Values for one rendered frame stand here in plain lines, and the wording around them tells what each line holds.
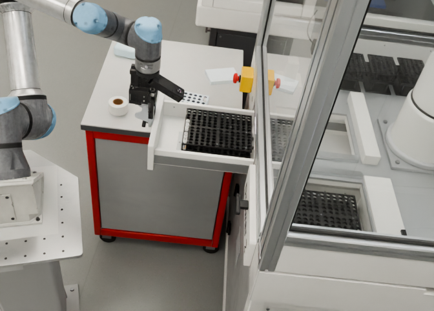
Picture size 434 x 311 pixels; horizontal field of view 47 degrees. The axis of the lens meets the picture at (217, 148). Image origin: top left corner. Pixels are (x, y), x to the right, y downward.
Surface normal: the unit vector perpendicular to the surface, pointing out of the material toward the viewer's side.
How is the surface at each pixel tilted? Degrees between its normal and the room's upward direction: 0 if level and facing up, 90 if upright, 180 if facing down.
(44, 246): 0
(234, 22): 90
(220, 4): 90
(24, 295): 90
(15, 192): 90
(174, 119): 0
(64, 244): 0
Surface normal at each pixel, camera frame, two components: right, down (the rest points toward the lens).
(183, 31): 0.11, -0.72
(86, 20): -0.28, 0.06
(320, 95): -0.05, 0.69
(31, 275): 0.24, 0.69
